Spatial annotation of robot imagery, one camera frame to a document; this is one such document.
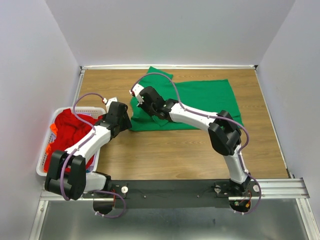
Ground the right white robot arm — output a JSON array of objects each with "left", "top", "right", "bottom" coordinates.
[{"left": 131, "top": 84, "right": 251, "bottom": 196}]

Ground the aluminium front rail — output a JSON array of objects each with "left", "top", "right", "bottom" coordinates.
[{"left": 40, "top": 178, "right": 310, "bottom": 201}]

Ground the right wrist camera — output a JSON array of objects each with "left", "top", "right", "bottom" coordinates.
[{"left": 129, "top": 83, "right": 144, "bottom": 104}]

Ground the aluminium back table rail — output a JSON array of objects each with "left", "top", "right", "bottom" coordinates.
[{"left": 80, "top": 64, "right": 256, "bottom": 70}]

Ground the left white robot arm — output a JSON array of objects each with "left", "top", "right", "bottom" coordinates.
[{"left": 44, "top": 98, "right": 132, "bottom": 201}]

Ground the green t-shirt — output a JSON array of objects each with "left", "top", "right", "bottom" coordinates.
[{"left": 130, "top": 66, "right": 243, "bottom": 132}]

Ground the red t-shirt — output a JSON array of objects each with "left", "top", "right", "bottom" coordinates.
[{"left": 44, "top": 108, "right": 92, "bottom": 173}]

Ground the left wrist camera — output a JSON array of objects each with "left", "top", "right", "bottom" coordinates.
[{"left": 102, "top": 97, "right": 118, "bottom": 113}]

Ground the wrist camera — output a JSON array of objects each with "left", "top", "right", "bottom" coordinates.
[
  {"left": 102, "top": 97, "right": 118, "bottom": 113},
  {"left": 129, "top": 83, "right": 144, "bottom": 104}
]

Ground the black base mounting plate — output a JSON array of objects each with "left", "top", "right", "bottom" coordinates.
[{"left": 82, "top": 179, "right": 259, "bottom": 211}]

